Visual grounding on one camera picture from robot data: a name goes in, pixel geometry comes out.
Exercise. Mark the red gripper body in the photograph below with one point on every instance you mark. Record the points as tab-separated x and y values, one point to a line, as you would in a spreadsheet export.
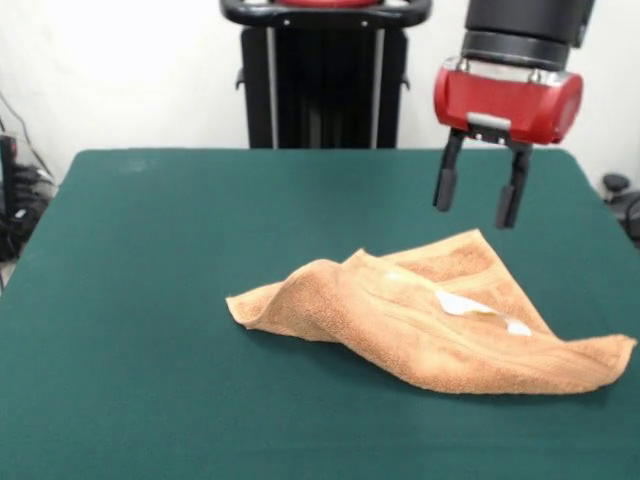
500	100

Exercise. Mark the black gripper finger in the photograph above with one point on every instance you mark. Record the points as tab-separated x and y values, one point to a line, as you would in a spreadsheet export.
509	205
446	185

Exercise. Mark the tan terry towel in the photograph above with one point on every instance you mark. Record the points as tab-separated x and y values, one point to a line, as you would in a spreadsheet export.
375	340

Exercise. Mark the black chair base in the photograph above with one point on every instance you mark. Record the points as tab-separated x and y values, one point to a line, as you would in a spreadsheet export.
616	182

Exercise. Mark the dark green tablecloth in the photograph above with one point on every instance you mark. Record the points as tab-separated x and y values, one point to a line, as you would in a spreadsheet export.
150	300

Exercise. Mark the black electronics box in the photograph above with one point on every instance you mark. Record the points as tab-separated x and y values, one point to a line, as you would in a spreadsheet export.
6	165

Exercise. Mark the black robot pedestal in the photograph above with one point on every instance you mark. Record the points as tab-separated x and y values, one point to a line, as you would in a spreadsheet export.
325	75

